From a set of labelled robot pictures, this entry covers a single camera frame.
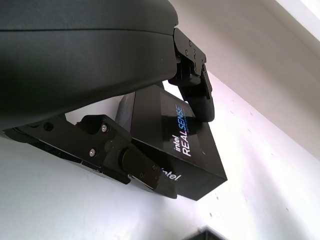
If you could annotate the black camera box base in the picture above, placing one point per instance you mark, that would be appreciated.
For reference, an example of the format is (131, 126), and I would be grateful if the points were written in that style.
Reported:
(207, 233)

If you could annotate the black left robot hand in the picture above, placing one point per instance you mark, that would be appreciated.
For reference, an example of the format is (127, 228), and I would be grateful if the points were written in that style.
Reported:
(75, 62)

